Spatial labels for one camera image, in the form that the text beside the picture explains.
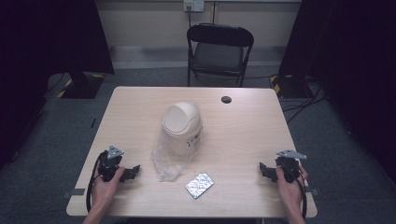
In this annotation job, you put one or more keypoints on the dark curtain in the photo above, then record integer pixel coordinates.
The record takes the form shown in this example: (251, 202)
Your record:
(37, 46)
(355, 62)

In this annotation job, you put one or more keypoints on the white wall socket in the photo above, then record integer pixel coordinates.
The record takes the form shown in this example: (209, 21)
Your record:
(193, 5)

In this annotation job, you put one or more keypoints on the grey table edge bracket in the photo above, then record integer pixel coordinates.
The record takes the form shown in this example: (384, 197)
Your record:
(73, 192)
(313, 191)

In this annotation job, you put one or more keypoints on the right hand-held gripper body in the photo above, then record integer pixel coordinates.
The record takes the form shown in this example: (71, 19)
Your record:
(289, 166)

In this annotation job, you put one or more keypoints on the beige swing-lid trash can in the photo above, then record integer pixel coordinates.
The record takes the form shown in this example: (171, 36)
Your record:
(183, 123)

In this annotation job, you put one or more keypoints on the silver foil blister pack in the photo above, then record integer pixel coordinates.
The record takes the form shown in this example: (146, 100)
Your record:
(199, 185)

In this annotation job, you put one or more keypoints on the black folding chair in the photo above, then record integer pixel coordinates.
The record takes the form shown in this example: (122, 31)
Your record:
(218, 56)

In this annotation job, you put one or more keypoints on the person's left hand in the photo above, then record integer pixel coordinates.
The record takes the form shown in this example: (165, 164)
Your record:
(104, 189)

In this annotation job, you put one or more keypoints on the small black floor strip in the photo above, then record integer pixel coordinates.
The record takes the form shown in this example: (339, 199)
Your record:
(93, 123)

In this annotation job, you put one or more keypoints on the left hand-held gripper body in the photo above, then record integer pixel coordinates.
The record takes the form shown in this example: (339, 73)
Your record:
(109, 163)

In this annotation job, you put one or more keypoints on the black stand base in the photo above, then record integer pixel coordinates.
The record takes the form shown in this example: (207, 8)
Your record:
(291, 87)
(81, 85)

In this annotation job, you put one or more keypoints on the person's right hand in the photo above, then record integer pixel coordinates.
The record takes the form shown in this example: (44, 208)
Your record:
(289, 193)

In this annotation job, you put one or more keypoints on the clear plastic bag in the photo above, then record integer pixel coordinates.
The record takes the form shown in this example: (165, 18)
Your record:
(166, 165)

